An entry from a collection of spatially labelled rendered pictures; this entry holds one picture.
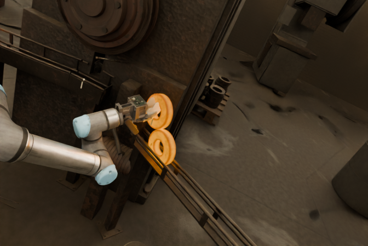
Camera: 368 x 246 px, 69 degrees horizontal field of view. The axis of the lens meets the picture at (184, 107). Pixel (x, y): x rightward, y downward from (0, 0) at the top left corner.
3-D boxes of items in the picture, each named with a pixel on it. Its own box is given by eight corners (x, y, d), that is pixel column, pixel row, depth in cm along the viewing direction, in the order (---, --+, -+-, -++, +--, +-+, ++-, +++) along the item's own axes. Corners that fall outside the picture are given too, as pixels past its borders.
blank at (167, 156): (151, 129, 121) (145, 130, 119) (174, 127, 110) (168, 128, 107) (155, 164, 120) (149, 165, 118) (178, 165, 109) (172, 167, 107)
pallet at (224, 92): (123, 77, 314) (134, 43, 294) (151, 63, 386) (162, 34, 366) (214, 126, 301) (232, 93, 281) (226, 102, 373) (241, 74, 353)
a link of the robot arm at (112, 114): (109, 133, 100) (101, 120, 105) (121, 130, 103) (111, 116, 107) (109, 118, 95) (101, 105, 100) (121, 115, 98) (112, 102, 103)
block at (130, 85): (118, 113, 150) (130, 76, 139) (131, 120, 149) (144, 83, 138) (108, 121, 140) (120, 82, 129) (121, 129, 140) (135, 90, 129)
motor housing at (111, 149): (86, 198, 163) (108, 130, 138) (118, 215, 161) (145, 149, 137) (73, 213, 151) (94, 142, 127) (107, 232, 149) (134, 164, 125)
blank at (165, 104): (157, 87, 118) (151, 86, 116) (178, 104, 109) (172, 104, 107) (147, 117, 124) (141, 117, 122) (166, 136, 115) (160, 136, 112)
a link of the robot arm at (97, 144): (87, 169, 100) (86, 149, 93) (79, 148, 107) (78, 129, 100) (108, 162, 104) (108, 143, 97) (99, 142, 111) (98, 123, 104)
